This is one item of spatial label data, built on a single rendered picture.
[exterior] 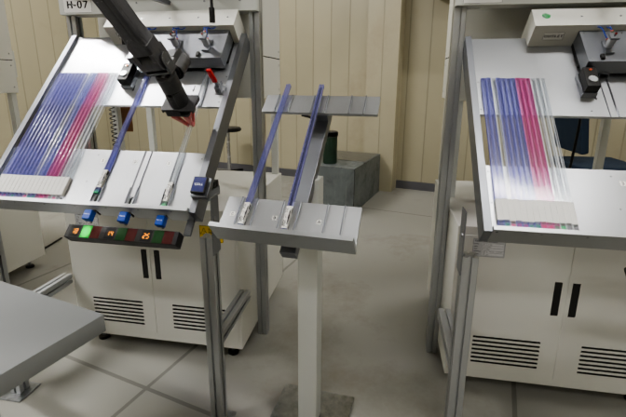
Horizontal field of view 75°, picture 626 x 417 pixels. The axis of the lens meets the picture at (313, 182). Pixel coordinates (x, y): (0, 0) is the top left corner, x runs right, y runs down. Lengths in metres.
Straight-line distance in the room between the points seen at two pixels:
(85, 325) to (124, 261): 0.81
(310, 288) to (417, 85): 3.19
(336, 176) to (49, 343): 2.75
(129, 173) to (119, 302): 0.68
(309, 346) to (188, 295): 0.57
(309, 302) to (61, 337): 0.63
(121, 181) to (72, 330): 0.52
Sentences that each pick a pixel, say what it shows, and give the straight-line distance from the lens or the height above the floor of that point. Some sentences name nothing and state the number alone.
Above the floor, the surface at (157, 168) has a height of 0.82.
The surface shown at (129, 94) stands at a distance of 1.56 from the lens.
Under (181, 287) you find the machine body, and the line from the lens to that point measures 1.69.
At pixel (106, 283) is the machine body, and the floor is 0.29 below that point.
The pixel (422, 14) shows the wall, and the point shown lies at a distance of 4.22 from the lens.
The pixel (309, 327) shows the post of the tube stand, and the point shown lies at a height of 0.36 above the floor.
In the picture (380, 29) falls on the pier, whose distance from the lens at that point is 4.08.
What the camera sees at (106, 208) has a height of 0.72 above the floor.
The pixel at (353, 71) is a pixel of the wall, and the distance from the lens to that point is 4.35.
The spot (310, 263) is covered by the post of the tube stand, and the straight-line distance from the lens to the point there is 1.19.
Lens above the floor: 1.07
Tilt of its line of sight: 14 degrees down
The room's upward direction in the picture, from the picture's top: straight up
